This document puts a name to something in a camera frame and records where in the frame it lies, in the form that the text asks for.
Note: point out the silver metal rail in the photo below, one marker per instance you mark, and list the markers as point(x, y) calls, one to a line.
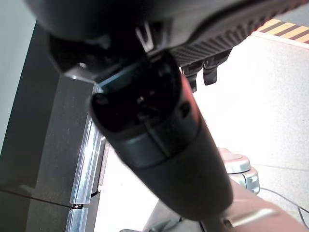
point(89, 159)

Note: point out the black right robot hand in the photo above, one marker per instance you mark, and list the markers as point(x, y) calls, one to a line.
point(154, 135)

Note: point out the clear plastic shelf-edge strip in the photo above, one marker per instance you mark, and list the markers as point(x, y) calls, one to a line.
point(77, 220)

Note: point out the yellow black hazard tape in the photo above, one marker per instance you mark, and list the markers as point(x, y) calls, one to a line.
point(287, 30)

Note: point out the dark shelf unit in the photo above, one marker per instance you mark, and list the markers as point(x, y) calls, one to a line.
point(48, 135)

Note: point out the silver robot foot joint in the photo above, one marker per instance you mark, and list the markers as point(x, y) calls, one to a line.
point(241, 164)

